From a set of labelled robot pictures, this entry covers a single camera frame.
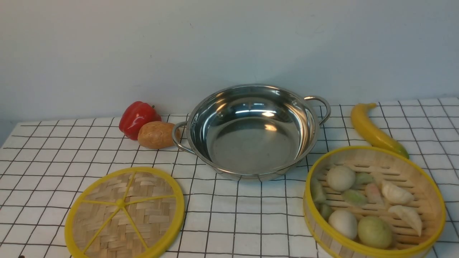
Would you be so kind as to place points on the yellow rimmed woven steamer lid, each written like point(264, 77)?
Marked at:
point(131, 213)

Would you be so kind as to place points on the yellow rimmed bamboo steamer basket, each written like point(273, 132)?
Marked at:
point(382, 165)

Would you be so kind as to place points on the stainless steel pot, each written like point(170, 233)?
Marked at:
point(252, 132)

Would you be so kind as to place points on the brown potato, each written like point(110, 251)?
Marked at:
point(157, 135)

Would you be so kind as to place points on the red bell pepper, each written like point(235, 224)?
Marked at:
point(135, 116)

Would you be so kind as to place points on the green dumpling left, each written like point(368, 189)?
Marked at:
point(317, 192)

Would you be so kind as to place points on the green dumpling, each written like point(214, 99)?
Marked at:
point(354, 198)
point(317, 192)
point(363, 178)

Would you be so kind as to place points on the white round bun upper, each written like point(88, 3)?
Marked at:
point(340, 178)

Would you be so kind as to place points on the white round bun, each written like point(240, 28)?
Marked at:
point(344, 222)
point(340, 178)

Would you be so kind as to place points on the yellow banana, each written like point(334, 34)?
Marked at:
point(371, 133)

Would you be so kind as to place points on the green dumpling top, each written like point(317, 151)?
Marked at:
point(363, 178)

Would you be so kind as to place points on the green dumpling centre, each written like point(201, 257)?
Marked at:
point(354, 198)

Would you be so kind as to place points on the white round bun lower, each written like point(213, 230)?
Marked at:
point(344, 222)

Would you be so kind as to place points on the pink dumpling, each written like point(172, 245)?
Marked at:
point(373, 194)

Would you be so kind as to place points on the white dumpling upper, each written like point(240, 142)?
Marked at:
point(395, 194)

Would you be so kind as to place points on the white dumpling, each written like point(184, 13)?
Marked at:
point(409, 215)
point(395, 194)

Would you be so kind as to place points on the green round bun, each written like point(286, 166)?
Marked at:
point(374, 232)

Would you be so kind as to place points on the white dumpling lower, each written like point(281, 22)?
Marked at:
point(409, 215)

